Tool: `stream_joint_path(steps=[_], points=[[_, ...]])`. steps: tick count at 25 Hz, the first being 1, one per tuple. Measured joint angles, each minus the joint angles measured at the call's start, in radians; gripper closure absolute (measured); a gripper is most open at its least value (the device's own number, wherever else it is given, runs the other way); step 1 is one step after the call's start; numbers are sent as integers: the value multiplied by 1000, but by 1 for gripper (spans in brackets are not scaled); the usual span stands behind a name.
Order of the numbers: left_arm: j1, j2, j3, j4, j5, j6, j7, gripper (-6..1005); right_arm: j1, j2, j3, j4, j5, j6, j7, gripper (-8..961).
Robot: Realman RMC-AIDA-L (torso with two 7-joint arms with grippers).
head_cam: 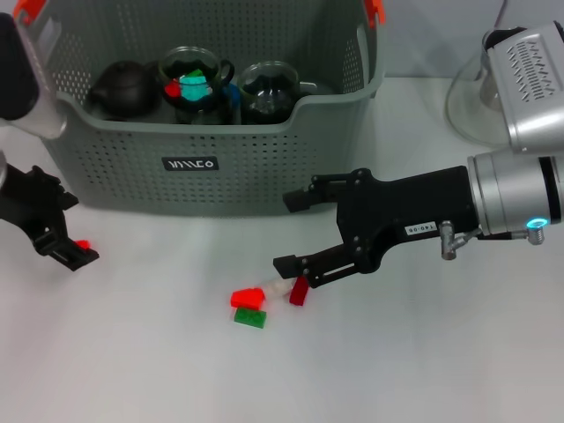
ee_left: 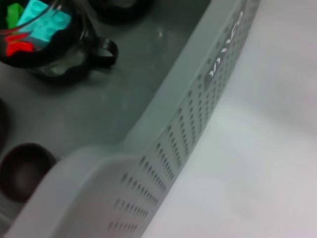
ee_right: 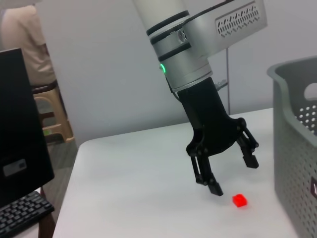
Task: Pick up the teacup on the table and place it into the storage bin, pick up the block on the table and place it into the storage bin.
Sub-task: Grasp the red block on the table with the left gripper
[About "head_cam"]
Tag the green stepped brick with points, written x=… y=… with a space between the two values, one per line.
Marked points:
x=195 y=72

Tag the blue square brick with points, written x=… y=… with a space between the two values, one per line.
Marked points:
x=232 y=101

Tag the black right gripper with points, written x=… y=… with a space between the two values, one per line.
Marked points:
x=405 y=207

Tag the dark red long brick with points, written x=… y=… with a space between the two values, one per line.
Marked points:
x=299 y=293

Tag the black clay teapot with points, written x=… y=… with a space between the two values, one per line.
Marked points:
x=123 y=90

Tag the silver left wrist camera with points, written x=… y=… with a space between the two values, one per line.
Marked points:
x=22 y=79

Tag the small red brick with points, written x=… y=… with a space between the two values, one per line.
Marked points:
x=172 y=90
x=83 y=243

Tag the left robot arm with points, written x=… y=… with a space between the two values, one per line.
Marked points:
x=2 y=169

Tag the glass teacup with black sleeve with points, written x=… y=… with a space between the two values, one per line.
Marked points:
x=266 y=116
x=266 y=86
x=189 y=61
x=198 y=116

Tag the green rectangular brick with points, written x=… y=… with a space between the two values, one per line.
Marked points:
x=250 y=318

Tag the white thick brick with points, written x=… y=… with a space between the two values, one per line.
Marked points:
x=277 y=288

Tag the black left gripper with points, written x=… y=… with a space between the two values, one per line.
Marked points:
x=31 y=202

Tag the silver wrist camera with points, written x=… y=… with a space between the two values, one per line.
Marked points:
x=22 y=79
x=533 y=88

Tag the grey perforated storage basket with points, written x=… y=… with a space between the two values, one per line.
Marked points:
x=264 y=176

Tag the teal square brick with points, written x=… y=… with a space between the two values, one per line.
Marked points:
x=195 y=88

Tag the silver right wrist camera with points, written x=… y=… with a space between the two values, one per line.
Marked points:
x=533 y=88

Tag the bright red sloped brick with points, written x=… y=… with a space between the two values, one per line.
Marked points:
x=247 y=298

